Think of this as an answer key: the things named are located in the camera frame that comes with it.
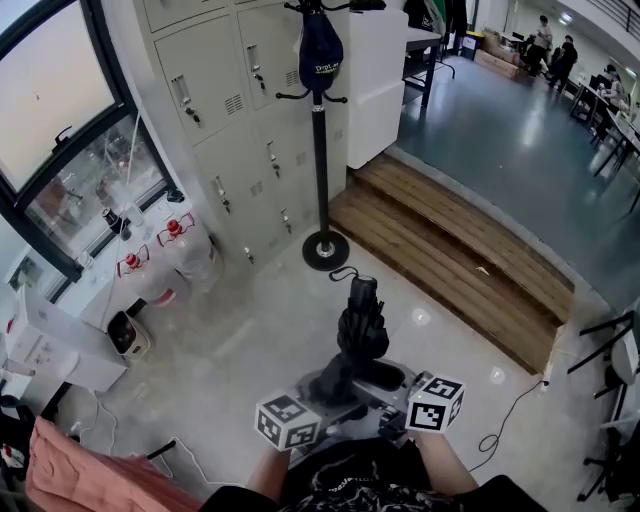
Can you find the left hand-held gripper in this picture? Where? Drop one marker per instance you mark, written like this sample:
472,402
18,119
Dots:
287,422

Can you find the grey metal locker cabinet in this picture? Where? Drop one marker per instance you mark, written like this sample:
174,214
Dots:
210,125

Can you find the black cloth item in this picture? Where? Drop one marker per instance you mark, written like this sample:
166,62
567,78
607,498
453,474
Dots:
367,5

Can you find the black power strip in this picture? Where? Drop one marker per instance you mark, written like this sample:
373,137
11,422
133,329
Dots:
161,448

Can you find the black folding chair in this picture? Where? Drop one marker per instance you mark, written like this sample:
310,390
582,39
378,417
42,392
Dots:
15,440

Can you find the brown cardboard box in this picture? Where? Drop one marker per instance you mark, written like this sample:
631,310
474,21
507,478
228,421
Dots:
497,55

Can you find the wooden steps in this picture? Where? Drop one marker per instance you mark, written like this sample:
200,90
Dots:
450,250

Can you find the dark frame table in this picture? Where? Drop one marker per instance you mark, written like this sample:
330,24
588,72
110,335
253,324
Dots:
427,65

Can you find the black umbrella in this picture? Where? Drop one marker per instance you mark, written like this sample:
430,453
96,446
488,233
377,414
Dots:
362,330

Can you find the person's right forearm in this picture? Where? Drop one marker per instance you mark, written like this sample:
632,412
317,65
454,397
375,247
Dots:
445,465

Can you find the person's black printed shirt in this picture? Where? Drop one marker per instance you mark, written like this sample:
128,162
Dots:
360,480

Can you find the black thermos cup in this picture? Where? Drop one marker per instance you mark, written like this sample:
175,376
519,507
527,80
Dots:
111,220

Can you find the pink cloth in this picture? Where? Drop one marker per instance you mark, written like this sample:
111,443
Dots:
90,475

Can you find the white block cabinet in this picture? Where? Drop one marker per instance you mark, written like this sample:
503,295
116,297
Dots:
372,100

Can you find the black bag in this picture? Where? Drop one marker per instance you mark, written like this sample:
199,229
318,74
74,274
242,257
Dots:
422,17

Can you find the navy cap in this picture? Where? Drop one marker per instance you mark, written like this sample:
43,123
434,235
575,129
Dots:
320,50

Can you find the long work table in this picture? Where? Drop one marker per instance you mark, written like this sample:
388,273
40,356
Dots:
615,125

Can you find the clear water jug red cap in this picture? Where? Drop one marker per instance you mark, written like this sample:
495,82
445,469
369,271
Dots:
192,255
145,280

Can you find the white kettle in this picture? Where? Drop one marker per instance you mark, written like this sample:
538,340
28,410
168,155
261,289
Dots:
134,215

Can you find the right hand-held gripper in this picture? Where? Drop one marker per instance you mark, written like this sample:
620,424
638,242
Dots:
435,407

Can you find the small white heater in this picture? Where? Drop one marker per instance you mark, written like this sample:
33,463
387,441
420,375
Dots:
127,337

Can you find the person's left forearm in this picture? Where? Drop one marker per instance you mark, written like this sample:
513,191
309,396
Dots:
267,475

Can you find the black framed window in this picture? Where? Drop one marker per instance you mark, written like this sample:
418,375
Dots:
50,100

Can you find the white cardboard box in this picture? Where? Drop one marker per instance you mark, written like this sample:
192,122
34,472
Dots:
60,340

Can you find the black coat rack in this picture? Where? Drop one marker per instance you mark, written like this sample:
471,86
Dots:
321,165

